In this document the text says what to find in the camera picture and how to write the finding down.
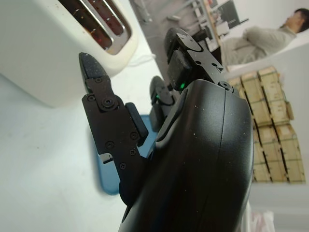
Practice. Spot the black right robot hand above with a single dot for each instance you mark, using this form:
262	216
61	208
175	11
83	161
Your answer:
198	149

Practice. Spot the person beige jacket black trousers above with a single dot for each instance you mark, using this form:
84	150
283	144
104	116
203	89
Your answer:
260	43

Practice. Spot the cream two-slot toaster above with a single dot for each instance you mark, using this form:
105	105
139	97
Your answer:
36	48

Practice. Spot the wooden crate stack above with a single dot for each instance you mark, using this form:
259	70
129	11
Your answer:
272	125

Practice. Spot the blue plastic tray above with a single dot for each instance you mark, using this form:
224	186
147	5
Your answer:
108	176

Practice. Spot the translucent plastic bag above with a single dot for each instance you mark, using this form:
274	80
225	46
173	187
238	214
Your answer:
263	222

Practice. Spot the grey metal table frame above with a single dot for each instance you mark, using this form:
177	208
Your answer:
173	12

